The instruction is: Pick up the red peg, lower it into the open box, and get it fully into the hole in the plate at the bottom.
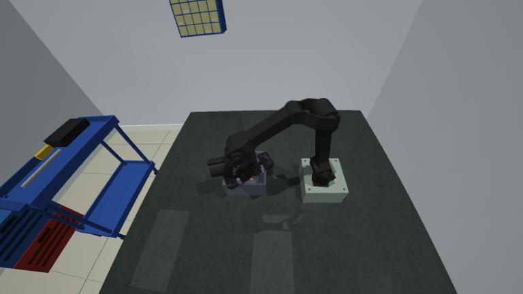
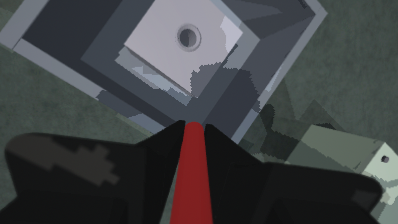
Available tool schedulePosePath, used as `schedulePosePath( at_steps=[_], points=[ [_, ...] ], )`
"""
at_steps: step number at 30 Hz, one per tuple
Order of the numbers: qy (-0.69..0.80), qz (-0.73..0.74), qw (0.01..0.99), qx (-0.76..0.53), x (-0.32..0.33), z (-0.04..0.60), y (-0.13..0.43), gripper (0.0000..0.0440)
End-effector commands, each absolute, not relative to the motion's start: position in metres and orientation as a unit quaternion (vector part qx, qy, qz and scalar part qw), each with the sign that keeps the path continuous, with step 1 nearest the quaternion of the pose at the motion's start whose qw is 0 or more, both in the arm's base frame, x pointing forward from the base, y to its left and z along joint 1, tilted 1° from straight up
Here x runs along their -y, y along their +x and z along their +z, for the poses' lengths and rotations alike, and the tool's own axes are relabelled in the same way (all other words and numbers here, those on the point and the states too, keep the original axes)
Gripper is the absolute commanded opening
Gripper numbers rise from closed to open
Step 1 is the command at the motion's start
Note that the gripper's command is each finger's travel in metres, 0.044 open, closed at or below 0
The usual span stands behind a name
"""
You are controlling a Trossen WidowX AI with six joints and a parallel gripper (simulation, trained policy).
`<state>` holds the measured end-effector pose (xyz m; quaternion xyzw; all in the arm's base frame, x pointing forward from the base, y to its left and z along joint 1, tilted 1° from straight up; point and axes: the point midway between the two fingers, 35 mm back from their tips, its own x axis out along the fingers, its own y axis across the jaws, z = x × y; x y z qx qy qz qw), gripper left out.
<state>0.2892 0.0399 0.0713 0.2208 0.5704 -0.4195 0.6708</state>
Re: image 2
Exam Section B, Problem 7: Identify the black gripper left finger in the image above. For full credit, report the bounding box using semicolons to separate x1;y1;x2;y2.
5;120;186;224

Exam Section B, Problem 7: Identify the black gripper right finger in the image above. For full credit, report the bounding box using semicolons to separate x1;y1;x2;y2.
204;124;383;224

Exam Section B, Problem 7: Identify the red peg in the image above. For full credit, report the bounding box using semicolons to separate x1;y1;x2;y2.
170;122;213;224

